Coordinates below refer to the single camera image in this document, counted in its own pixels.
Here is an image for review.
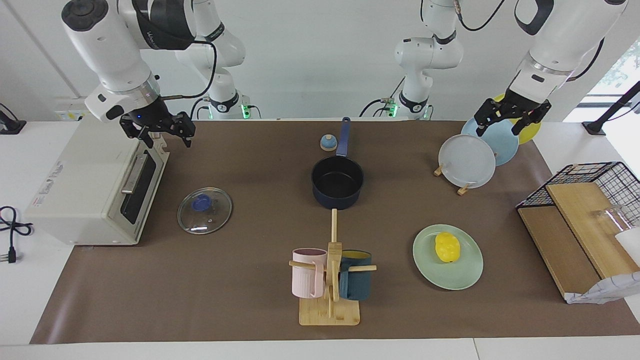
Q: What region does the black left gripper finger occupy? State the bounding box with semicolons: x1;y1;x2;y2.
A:
510;101;552;137
474;98;503;137

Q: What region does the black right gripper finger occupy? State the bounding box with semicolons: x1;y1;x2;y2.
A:
120;121;152;149
170;112;196;149

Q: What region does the glass lid blue knob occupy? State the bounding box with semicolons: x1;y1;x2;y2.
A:
177;187;233;235

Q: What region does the yellow plate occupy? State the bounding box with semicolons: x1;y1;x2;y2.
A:
492;93;542;145

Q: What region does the light blue plate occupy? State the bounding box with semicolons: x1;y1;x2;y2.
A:
461;116;520;167

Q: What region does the grey plate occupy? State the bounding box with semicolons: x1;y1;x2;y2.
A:
438;134;497;189

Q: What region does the wooden plate rack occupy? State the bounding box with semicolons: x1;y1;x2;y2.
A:
433;161;472;196

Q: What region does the dark blue pot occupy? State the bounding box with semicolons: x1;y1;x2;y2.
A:
311;117;365;210

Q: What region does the green plate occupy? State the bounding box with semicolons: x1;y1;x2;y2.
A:
412;224;484;291

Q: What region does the black mounting stand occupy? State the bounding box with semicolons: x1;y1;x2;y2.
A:
582;80;640;137

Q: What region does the white power strip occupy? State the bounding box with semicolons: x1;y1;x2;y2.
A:
54;97;101;122

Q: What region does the beige toaster oven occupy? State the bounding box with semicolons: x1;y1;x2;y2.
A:
24;116;171;246

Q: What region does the light wooden cutting board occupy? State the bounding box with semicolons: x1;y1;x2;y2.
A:
545;182;640;280

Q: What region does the clear glass cup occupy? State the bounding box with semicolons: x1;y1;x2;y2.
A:
590;204;640;236

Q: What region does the black table clamp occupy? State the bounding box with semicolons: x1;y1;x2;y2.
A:
0;102;27;135

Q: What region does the brown wooden board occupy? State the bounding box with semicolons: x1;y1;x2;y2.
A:
517;205;601;301

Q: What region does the white cup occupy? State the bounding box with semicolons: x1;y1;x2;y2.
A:
615;227;640;266

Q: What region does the brown table mat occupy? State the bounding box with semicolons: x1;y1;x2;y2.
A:
30;120;640;345

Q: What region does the white checkered cloth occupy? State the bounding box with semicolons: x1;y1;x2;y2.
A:
565;271;640;305

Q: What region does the pink ribbed mug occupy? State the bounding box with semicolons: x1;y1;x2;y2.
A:
292;248;328;299

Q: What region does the dark teal mug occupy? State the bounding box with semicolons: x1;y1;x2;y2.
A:
339;249;373;301

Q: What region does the wooden mug rack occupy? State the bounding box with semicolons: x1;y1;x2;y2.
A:
288;209;377;327

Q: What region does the black base power cable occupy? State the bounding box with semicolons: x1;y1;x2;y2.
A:
359;75;407;119
189;96;212;121

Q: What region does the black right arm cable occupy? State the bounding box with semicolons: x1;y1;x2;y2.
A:
160;39;218;101

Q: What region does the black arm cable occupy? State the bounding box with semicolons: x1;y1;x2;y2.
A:
160;39;218;101
452;0;607;82

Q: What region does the black wire basket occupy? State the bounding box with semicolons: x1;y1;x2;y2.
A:
516;161;640;228

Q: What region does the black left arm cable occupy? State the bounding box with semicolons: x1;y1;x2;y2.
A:
452;0;607;82

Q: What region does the black power cord with plug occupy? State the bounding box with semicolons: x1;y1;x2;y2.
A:
0;206;33;264

